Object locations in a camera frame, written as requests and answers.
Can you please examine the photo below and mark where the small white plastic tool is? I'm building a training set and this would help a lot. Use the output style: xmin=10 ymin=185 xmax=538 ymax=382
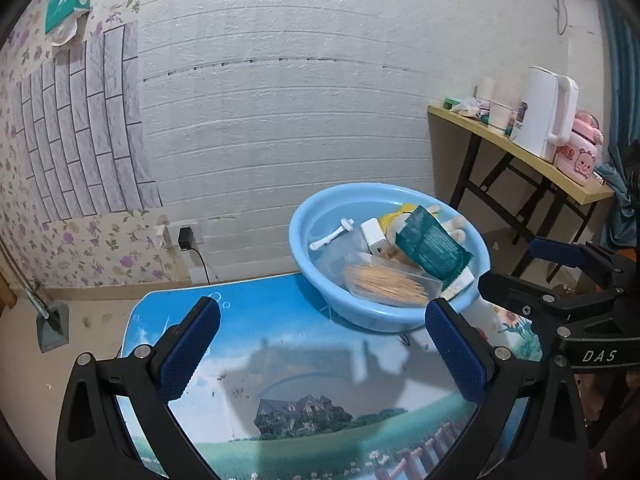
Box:
xmin=309 ymin=218 xmax=357 ymax=252

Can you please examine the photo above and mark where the yellow side table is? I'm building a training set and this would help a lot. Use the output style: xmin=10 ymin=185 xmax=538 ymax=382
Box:
xmin=427 ymin=102 xmax=617 ymax=282

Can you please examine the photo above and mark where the white plastic bag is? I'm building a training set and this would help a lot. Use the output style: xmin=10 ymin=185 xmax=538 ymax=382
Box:
xmin=451 ymin=98 xmax=485 ymax=117

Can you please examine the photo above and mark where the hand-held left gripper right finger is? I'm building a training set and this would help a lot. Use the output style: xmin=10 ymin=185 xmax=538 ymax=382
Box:
xmin=424 ymin=297 xmax=591 ymax=480

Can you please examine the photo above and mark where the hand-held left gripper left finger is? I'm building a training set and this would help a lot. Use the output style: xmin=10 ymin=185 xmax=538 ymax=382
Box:
xmin=55 ymin=296 xmax=222 ymax=480

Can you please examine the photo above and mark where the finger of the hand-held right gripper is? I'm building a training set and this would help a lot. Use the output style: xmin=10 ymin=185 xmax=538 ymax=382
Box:
xmin=529 ymin=236 xmax=621 ymax=281
xmin=477 ymin=271 xmax=576 ymax=343

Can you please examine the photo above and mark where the grey dustpan with handle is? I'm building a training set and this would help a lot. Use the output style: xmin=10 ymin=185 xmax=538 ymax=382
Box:
xmin=0 ymin=242 xmax=72 ymax=355

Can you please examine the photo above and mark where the clear box of toothpicks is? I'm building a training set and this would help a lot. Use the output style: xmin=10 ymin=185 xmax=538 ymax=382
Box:
xmin=341 ymin=251 xmax=444 ymax=309

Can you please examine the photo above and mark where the blue curtain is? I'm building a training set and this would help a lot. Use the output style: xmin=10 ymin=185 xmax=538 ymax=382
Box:
xmin=596 ymin=0 xmax=640 ymax=248

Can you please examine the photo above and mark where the frosted clear plastic box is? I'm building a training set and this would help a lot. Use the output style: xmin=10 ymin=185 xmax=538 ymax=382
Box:
xmin=314 ymin=237 xmax=383 ymax=288

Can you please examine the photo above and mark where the white paper cup stack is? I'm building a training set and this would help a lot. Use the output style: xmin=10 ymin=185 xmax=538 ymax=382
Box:
xmin=475 ymin=77 xmax=496 ymax=107
xmin=487 ymin=77 xmax=522 ymax=129

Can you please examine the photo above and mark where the blue plastic basin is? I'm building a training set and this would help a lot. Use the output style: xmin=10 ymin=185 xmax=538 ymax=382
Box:
xmin=289 ymin=183 xmax=489 ymax=334

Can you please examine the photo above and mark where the green foil packet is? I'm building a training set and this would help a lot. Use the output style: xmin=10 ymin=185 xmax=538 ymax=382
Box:
xmin=394 ymin=205 xmax=474 ymax=282

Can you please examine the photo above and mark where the white electric kettle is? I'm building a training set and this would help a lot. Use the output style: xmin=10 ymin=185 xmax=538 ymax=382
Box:
xmin=510 ymin=65 xmax=581 ymax=164

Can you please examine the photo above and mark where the white plush toy yellow hat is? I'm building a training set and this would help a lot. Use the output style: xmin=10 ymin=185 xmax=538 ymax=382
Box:
xmin=377 ymin=202 xmax=469 ymax=243

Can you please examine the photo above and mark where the black charger cable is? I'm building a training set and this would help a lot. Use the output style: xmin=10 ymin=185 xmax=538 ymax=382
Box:
xmin=191 ymin=246 xmax=215 ymax=285

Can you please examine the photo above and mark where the white power adapter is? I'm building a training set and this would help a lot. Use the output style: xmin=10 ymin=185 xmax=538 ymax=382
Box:
xmin=360 ymin=218 xmax=392 ymax=257

